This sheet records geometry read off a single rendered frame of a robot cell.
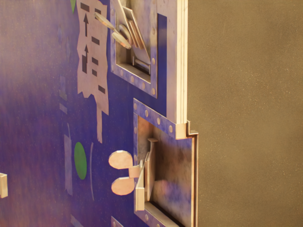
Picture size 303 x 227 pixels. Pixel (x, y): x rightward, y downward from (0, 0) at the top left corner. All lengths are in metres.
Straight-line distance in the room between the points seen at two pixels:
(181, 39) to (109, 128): 0.22
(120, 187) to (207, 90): 1.06
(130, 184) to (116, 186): 0.01
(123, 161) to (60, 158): 0.32
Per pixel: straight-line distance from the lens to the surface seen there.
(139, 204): 1.03
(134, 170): 1.10
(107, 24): 1.10
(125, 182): 1.11
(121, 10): 1.10
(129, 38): 1.10
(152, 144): 1.13
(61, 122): 1.38
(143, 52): 1.12
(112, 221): 1.24
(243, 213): 2.28
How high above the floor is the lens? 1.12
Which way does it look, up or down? 15 degrees down
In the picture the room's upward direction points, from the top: straight up
